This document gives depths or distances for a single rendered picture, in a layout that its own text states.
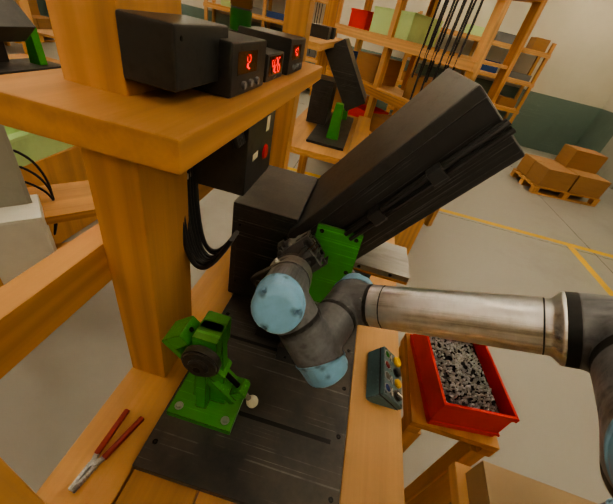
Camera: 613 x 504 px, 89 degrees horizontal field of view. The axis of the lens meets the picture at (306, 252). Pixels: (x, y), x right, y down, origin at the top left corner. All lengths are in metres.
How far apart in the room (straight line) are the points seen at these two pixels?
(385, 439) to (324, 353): 0.45
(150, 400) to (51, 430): 1.10
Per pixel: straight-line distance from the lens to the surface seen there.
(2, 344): 0.60
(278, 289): 0.42
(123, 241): 0.63
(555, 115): 10.70
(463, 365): 1.20
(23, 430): 2.01
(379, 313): 0.54
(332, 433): 0.86
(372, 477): 0.86
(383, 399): 0.91
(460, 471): 1.03
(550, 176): 6.74
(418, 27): 3.87
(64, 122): 0.44
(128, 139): 0.40
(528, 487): 1.01
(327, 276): 0.81
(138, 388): 0.92
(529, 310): 0.50
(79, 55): 0.53
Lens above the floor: 1.67
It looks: 36 degrees down
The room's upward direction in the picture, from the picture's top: 14 degrees clockwise
